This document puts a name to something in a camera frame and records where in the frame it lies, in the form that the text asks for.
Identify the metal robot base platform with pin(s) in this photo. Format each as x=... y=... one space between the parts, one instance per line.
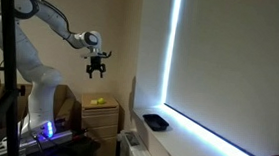
x=53 y=138

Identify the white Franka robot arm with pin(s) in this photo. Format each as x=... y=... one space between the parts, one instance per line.
x=30 y=59

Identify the printed colour booklet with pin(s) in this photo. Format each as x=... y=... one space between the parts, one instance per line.
x=132 y=140

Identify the green ball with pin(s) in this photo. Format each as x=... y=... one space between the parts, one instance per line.
x=101 y=101

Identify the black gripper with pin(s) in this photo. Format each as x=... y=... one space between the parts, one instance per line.
x=96 y=64

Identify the black plastic bowl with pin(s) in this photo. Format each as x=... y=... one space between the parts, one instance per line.
x=155 y=122

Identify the yellow sponge block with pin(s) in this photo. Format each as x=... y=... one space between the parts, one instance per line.
x=93 y=102

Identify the grey window roller blind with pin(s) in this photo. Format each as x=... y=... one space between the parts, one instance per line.
x=237 y=72

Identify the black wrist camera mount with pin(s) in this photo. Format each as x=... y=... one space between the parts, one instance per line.
x=98 y=54

